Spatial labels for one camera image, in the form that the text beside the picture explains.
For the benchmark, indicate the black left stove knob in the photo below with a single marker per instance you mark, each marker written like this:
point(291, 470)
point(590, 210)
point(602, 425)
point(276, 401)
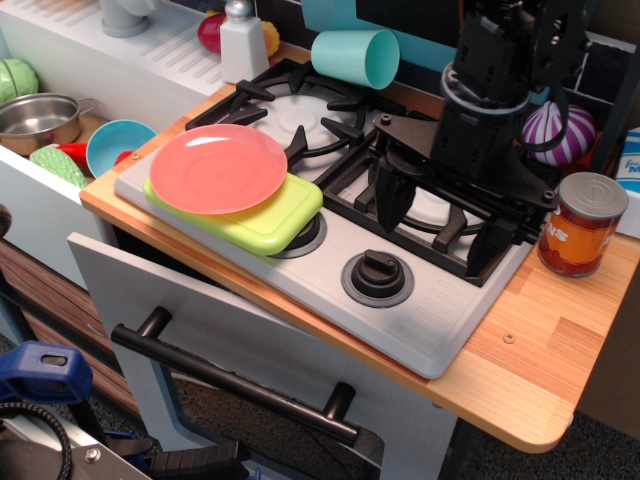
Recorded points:
point(309, 239)

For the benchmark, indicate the white blue milk carton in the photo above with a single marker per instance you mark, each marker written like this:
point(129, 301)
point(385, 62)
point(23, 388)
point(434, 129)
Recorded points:
point(627, 175)

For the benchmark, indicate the white salt shaker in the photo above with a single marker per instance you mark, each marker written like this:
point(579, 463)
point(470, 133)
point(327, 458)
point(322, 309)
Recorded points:
point(243, 48)

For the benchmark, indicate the grey toy stovetop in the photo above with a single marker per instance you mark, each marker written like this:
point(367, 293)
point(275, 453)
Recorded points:
point(424, 333)

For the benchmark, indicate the green toy cucumber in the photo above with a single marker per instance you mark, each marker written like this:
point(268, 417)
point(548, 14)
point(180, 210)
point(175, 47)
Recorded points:
point(60, 164)

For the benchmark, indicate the small steel pot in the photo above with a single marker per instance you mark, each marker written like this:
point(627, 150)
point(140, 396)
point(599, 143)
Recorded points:
point(34, 121)

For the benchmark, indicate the aluminium bracket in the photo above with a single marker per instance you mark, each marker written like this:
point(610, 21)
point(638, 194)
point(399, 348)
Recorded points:
point(97, 462)

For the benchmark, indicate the black right burner grate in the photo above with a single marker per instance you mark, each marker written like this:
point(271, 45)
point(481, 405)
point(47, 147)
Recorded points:
point(350, 190)

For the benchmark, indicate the purple striped toy onion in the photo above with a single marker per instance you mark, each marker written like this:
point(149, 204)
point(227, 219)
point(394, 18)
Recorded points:
point(545, 124)

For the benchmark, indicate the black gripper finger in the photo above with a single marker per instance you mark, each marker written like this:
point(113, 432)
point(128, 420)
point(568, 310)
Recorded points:
point(504, 225)
point(394, 193)

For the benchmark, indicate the black left burner grate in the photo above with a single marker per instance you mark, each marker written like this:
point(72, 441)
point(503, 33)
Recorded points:
point(316, 119)

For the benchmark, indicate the black stove knob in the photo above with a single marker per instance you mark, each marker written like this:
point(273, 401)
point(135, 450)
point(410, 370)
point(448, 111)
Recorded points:
point(309, 239)
point(377, 279)

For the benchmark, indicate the blue plastic bowl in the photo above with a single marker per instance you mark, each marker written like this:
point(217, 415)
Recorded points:
point(111, 140)

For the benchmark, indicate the black clamp handle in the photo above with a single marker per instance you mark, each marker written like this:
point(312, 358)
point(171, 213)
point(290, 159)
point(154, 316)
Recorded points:
point(221, 461)

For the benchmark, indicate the grey toy faucet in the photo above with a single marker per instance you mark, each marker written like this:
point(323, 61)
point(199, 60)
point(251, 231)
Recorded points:
point(126, 18)

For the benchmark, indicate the blue clamp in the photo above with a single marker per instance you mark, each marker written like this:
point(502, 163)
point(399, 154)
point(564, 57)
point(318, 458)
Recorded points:
point(45, 373)

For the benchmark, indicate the red toy pepper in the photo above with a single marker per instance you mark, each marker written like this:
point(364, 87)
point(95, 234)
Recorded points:
point(77, 152)

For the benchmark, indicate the lime green cutting board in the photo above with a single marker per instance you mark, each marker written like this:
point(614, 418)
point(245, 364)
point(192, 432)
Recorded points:
point(261, 216)

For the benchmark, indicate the black right stove knob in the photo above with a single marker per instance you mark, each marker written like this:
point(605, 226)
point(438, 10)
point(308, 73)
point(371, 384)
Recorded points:
point(377, 279)

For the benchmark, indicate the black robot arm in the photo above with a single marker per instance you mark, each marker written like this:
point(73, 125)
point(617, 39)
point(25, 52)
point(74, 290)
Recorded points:
point(506, 53)

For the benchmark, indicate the yellow toy corn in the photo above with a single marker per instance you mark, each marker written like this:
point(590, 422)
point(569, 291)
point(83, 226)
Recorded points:
point(271, 37)

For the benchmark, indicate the black oven door handle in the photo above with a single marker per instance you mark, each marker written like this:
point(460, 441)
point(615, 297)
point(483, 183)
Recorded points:
point(329, 421)

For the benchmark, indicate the red toy apple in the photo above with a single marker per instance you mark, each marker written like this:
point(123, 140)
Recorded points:
point(209, 31)

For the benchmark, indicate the white toy sink unit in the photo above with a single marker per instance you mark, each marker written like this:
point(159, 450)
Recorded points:
point(153, 77)

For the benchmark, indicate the green toy cabbage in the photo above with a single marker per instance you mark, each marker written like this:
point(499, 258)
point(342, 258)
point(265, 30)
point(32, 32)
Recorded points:
point(17, 79)

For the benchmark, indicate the pink plastic plate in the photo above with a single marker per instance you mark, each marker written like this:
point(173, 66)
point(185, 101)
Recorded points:
point(218, 169)

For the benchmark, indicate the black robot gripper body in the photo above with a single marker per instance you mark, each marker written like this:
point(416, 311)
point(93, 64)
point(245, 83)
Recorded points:
point(463, 150)

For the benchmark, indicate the black burner grate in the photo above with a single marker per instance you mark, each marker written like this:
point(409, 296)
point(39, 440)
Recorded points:
point(350, 190)
point(316, 119)

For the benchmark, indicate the orange toy soup can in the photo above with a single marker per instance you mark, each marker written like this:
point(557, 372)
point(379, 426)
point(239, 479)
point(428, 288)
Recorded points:
point(583, 224)

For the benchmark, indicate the teal plastic cup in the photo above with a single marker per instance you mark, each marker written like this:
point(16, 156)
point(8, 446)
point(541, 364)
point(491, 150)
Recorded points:
point(368, 58)

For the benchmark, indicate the white oven door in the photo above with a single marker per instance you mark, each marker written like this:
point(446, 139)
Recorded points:
point(403, 436)

